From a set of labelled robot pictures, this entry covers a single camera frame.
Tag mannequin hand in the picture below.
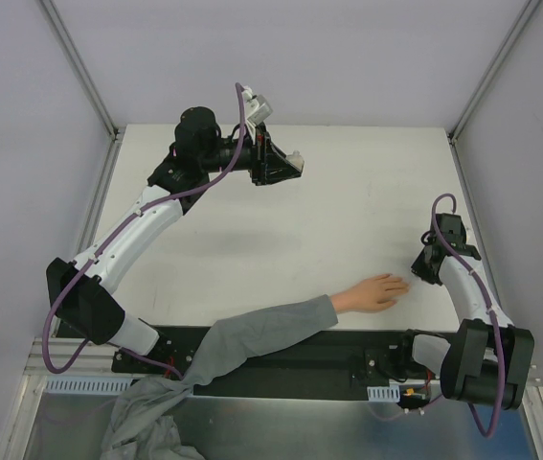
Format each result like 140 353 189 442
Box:
329 274 410 314

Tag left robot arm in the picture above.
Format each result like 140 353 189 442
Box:
46 97 304 373

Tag left aluminium frame post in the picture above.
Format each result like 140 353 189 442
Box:
38 0 126 143

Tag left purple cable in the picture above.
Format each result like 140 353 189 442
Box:
40 81 259 375

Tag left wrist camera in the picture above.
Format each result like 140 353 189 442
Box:
241 86 273 127

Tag right aluminium frame post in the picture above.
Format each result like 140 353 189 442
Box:
447 0 543 143

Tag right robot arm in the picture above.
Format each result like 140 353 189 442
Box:
396 213 534 410

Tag grey shirt sleeve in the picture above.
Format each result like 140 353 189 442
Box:
101 295 338 459

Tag aluminium frame post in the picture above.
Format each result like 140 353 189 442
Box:
38 0 126 143
447 0 543 143

